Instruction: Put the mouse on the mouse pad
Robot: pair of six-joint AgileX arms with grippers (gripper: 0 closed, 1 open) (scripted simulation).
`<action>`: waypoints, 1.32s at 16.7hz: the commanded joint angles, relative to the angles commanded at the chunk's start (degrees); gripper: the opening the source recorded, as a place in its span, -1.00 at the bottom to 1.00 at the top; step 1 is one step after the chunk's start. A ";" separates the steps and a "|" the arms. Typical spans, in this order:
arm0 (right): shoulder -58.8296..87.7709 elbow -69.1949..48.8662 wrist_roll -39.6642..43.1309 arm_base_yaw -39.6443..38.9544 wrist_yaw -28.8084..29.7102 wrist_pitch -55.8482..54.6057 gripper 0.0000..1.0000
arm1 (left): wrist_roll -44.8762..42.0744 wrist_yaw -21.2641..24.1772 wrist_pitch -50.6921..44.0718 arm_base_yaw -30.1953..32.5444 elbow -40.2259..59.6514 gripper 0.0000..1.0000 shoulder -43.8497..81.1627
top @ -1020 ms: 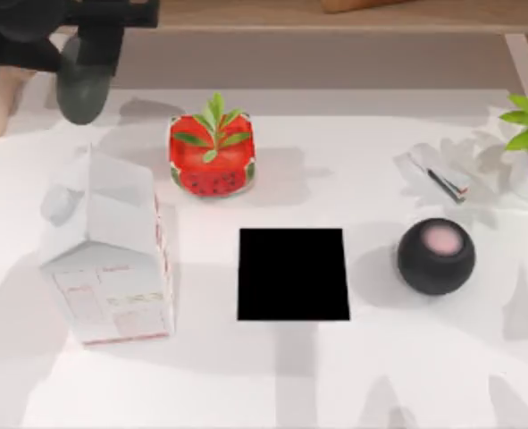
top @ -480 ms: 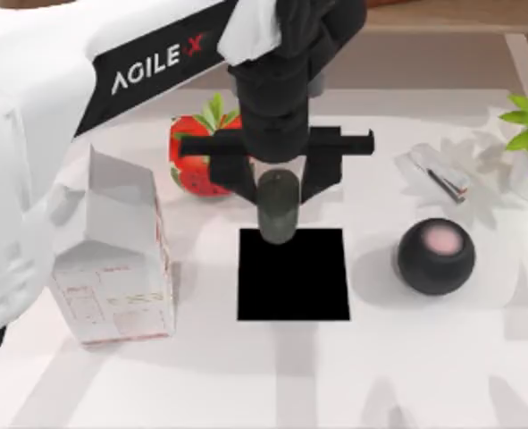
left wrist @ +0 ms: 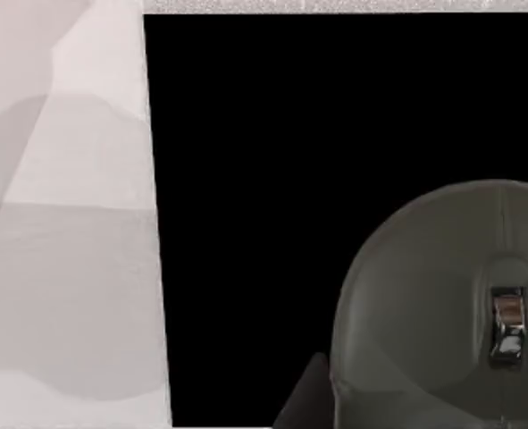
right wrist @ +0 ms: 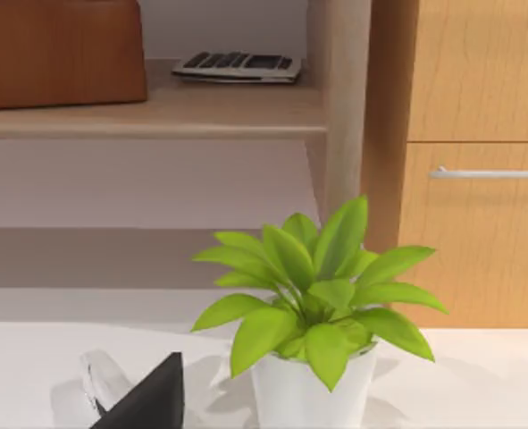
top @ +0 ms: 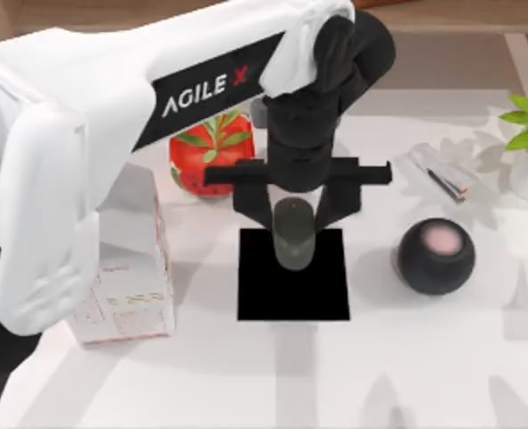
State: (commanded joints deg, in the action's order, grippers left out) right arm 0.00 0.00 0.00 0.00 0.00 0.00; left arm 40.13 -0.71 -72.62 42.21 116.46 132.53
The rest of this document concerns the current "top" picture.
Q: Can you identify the black round speaker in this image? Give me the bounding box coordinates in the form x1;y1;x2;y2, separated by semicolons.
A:
397;218;476;297

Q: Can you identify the white stapler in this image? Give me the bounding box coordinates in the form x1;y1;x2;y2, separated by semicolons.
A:
400;142;471;206

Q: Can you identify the white carton box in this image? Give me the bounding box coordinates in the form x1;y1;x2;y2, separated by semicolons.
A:
68;164;176;350

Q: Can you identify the black square mat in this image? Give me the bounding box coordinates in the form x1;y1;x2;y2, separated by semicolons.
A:
237;228;351;323

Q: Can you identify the grey computer mouse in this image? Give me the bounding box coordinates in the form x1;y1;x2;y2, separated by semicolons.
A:
272;198;317;272

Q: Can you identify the red tomato can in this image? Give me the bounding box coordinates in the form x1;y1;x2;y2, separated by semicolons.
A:
169;112;258;200

